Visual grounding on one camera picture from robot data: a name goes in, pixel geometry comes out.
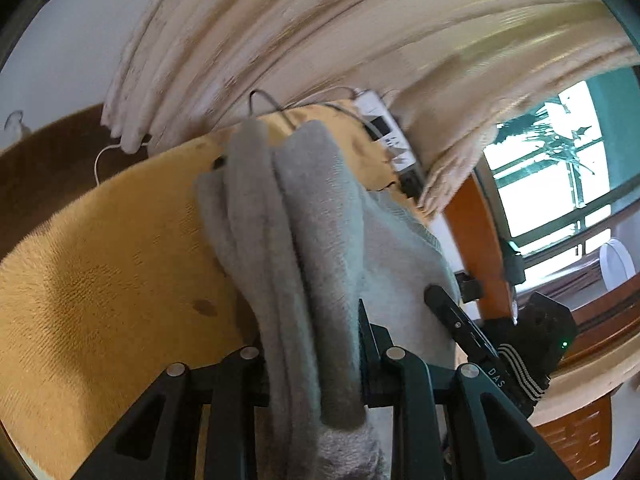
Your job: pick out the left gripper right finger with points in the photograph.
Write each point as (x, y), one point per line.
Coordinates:
(450, 424)

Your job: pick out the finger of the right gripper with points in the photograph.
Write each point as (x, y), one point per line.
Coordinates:
(462, 329)

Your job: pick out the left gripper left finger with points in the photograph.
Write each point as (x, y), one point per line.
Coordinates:
(157, 438)

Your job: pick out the grey sweatshirt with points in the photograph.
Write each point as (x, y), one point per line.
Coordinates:
(309, 248)

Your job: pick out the black box on bed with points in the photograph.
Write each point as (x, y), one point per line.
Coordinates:
(471, 289)

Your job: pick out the wooden headboard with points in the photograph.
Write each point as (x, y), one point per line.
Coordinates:
(473, 229)

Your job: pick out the yellow paw-print blanket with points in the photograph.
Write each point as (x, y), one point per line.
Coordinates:
(120, 283)

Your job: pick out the window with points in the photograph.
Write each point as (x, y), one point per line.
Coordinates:
(562, 179)

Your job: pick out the white power strip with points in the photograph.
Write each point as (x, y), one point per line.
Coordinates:
(384, 130)

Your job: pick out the beige curtain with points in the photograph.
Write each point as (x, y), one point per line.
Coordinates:
(450, 70)

